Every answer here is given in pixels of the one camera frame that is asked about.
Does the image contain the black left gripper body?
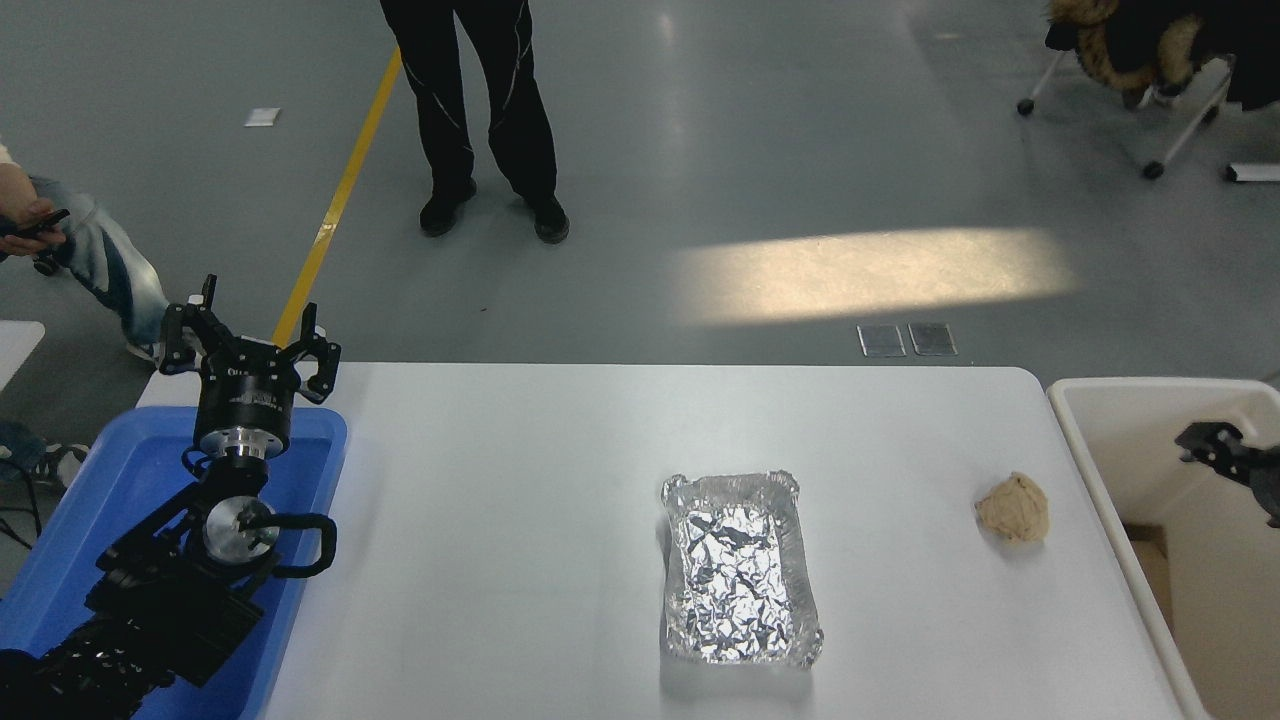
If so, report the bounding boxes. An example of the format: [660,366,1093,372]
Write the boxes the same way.
[193,340,301,438]

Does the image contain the person's hand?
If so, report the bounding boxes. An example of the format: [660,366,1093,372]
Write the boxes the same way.
[0,162,69,259]

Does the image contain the large pale plastic bin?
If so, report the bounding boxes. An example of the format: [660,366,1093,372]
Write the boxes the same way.
[1046,376,1280,720]

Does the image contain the seated person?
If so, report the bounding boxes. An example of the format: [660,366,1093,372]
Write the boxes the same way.
[0,145,171,491]

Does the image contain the blue plastic tray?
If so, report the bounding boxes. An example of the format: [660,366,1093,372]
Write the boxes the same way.
[0,404,349,720]

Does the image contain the small white table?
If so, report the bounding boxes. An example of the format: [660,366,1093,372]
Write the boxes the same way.
[0,320,46,391]

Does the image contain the black phone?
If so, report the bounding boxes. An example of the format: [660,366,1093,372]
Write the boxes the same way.
[0,208,71,239]

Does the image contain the crumpled tan paper ball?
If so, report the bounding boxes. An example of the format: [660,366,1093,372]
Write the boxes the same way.
[975,472,1050,546]

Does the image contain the standing person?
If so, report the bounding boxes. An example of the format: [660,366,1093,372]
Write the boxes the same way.
[380,0,571,245]

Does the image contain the white wheeled chair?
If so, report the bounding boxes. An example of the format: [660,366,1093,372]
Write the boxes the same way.
[1017,55,1236,181]

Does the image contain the silver foil tray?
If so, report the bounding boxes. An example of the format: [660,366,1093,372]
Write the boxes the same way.
[660,470,825,669]

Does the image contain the thin black cable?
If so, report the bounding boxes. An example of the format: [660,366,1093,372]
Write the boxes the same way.
[0,480,43,551]

